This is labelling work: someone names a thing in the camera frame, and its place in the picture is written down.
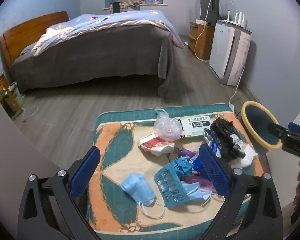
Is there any white floor cable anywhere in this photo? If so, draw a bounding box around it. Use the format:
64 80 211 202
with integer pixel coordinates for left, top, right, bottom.
21 104 39 122

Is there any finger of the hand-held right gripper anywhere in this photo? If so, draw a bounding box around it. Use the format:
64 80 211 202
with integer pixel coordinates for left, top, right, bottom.
267 122 290 140
288 121 300 137

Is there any teal bin with yellow rim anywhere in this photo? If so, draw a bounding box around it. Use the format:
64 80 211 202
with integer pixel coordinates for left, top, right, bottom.
241 101 283 155

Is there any white router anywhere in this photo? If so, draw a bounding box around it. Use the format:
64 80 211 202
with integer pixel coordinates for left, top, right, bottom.
219 10 248 29

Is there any clear plastic bag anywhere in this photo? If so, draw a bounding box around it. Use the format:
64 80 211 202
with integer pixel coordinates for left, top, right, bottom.
154 107 183 142

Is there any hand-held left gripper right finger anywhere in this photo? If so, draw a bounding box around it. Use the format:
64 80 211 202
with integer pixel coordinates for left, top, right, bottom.
197 144 283 240

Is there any plaid cloth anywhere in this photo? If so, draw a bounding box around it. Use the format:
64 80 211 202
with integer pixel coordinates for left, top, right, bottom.
114 0 142 12

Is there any silver foil wrapper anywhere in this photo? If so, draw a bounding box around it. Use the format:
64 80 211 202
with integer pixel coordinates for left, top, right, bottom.
230 135 249 155

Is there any black monitor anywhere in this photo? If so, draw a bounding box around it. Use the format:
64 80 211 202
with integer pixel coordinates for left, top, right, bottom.
200 0 220 27

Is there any red white wrapper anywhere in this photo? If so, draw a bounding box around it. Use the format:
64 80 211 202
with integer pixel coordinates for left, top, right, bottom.
137 134 177 155

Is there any blue wrapper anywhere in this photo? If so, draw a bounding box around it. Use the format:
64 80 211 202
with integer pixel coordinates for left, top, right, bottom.
169 156 194 178

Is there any pink plastic wrapper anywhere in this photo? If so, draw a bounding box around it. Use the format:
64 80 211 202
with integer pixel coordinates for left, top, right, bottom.
182 175 217 193

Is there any white tissue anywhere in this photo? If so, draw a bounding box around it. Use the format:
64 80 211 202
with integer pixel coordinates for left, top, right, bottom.
240 144 259 168

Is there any teal blister pack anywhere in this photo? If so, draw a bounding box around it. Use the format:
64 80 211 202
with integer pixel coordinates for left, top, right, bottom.
154 166 190 210

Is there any white power cable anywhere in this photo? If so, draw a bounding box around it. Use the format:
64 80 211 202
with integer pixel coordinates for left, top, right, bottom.
229 42 252 105

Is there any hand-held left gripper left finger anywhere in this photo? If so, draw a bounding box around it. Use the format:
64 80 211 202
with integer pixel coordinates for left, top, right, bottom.
17 145 102 240

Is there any wooden bed headboard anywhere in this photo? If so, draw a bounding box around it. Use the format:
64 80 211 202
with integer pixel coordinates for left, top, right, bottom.
0 11 70 65

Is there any patterned quilted cushion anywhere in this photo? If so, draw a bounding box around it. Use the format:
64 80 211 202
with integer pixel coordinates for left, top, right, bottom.
86 102 264 233

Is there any white green medicine box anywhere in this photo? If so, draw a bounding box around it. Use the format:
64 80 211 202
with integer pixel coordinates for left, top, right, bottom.
178 116 217 138

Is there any white air purifier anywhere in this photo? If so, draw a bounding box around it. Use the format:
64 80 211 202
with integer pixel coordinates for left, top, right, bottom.
209 20 252 85

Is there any black plastic bag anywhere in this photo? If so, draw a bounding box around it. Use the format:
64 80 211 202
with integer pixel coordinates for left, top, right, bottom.
210 117 243 160

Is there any blue white small packet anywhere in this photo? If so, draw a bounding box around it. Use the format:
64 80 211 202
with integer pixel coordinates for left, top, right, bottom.
209 140 222 158

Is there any wooden nightstand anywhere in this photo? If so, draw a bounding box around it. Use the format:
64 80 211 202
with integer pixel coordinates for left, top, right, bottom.
0 72 23 120

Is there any wooden media stand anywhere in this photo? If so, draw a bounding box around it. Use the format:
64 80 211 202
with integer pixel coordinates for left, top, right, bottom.
188 20 215 60

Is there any white window sill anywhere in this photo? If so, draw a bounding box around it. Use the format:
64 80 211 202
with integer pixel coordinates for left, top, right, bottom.
102 3 168 11

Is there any blue floral quilt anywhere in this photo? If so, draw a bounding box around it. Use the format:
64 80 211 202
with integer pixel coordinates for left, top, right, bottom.
31 10 185 57

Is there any white charging cable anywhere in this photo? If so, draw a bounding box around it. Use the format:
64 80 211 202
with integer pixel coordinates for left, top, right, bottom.
194 0 219 60

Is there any blue face mask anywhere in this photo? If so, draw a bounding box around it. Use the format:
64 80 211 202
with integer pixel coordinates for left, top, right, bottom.
121 173 165 219
181 182 213 207

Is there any green bucket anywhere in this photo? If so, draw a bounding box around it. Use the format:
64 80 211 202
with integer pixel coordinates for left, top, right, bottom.
9 81 24 108

